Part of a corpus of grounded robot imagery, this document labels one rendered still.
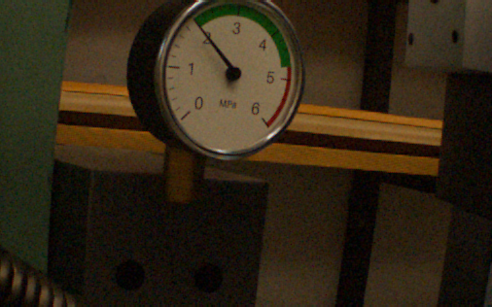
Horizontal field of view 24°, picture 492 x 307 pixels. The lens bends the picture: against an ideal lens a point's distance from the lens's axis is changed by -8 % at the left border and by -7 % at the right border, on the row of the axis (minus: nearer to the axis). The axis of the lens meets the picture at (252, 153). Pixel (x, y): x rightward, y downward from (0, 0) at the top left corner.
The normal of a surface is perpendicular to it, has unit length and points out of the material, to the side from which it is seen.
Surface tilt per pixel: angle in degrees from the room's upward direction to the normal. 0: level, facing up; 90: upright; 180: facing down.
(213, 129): 90
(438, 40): 90
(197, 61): 90
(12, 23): 90
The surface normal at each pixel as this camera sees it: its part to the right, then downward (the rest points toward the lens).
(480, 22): 0.15, 0.07
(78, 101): 0.40, 0.07
